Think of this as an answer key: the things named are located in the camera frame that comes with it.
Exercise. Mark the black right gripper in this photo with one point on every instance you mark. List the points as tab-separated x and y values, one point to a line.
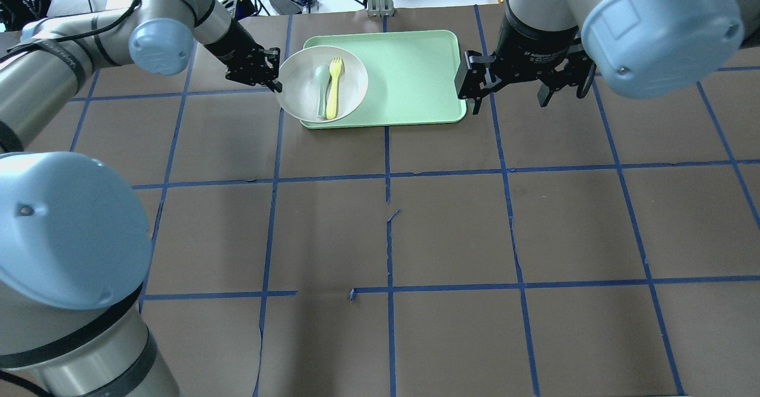
525	48

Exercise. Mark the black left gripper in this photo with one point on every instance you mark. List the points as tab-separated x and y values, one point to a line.
230	42

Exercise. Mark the beige round plate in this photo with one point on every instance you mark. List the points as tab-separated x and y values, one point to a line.
299	97

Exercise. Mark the pale green plastic spoon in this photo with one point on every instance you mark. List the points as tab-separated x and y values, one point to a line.
322	80

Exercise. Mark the yellow plastic fork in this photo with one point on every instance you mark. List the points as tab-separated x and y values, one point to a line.
335	70

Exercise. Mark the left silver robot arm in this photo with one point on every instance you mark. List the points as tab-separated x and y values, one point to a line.
76	246

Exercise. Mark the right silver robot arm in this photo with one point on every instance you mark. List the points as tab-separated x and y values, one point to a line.
643	48

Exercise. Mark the black power adapter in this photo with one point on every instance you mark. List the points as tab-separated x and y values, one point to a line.
286	7

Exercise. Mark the light green plastic tray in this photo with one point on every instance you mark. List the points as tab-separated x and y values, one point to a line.
411	78

